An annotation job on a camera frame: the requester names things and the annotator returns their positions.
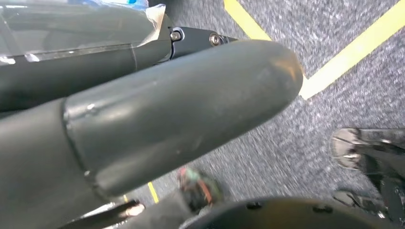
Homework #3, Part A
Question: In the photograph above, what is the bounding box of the black left robot foot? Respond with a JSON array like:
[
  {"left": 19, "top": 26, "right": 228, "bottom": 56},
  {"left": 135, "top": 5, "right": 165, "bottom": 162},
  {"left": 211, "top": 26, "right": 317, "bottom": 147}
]
[{"left": 329, "top": 128, "right": 405, "bottom": 227}]

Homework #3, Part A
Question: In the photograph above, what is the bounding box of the yellow floor tape square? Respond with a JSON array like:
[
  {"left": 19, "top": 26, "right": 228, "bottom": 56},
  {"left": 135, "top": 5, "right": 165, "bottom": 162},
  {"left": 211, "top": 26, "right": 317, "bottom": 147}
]
[{"left": 223, "top": 0, "right": 405, "bottom": 100}]

